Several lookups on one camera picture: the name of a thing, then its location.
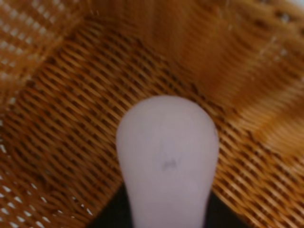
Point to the orange wicker basket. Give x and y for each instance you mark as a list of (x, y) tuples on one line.
[(70, 69)]

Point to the pink peach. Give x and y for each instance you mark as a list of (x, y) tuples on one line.
[(168, 150)]

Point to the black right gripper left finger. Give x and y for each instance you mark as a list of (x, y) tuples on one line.
[(117, 213)]

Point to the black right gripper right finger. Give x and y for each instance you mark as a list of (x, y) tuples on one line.
[(218, 215)]

